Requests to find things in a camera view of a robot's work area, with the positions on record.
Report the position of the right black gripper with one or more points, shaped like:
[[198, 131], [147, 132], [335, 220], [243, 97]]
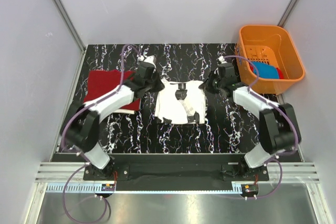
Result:
[[206, 86]]

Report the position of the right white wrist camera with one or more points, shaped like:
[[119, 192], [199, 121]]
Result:
[[221, 60]]

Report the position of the grey slotted cable duct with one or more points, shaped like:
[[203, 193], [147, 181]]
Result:
[[123, 188]]

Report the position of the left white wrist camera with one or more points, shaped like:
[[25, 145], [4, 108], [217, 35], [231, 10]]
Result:
[[148, 59]]

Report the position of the red t shirt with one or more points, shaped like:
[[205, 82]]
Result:
[[101, 82], [280, 74]]

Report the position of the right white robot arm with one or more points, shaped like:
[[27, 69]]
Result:
[[278, 127]]

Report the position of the blue t shirt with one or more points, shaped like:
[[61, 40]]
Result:
[[264, 70]]

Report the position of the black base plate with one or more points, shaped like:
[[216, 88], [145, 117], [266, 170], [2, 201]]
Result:
[[206, 170]]

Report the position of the orange plastic basket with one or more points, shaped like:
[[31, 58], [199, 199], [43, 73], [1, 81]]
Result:
[[271, 45]]

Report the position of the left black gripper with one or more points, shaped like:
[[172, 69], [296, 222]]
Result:
[[159, 86]]

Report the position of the red t shirt in basket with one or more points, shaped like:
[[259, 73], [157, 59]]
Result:
[[280, 74]]

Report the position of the left corner aluminium post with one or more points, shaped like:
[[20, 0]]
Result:
[[69, 24]]

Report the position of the white t shirt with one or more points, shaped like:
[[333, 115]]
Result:
[[124, 111], [181, 103]]

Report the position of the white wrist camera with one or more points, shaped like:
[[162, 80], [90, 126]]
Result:
[[148, 59], [221, 60]]

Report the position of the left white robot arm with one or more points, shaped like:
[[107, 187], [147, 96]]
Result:
[[81, 126]]

